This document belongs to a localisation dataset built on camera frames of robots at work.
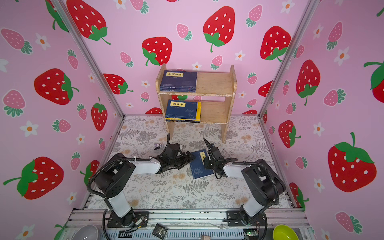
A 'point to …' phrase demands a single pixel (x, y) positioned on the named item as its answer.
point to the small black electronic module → (160, 231)
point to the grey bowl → (88, 232)
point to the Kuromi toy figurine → (157, 146)
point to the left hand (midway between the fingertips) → (194, 159)
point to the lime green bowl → (282, 232)
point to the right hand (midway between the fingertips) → (205, 160)
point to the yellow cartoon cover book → (188, 120)
